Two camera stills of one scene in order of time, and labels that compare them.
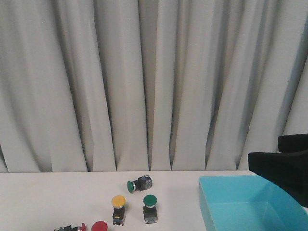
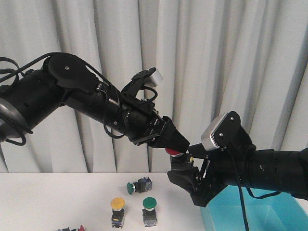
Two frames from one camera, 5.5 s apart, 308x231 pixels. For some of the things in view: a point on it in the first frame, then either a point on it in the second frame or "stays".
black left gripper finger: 289,143 -> 229,165
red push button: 99,226 -> 179,160
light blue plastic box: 251,203 stays
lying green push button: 143,182 stays
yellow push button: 119,202 stays
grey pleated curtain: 113,85 stays
